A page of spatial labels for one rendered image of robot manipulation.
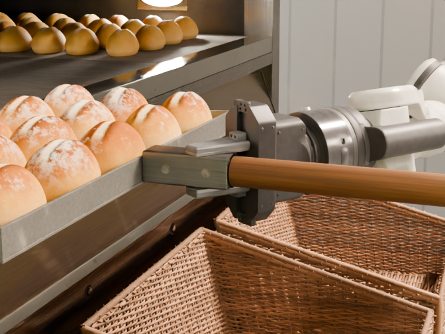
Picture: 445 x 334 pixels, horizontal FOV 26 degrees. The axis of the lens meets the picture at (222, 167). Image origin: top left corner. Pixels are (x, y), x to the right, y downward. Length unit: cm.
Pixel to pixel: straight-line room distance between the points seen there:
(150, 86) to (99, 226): 31
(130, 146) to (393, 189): 26
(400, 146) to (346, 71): 309
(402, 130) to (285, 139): 13
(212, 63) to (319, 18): 211
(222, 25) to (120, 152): 158
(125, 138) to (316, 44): 319
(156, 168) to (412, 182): 25
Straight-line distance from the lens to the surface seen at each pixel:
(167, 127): 105
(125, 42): 202
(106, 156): 94
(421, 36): 402
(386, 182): 89
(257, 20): 248
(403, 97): 108
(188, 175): 94
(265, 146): 95
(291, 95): 419
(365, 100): 107
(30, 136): 98
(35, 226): 77
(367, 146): 102
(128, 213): 162
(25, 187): 79
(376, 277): 196
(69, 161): 86
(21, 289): 132
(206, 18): 252
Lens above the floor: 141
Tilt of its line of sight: 13 degrees down
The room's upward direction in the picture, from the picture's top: straight up
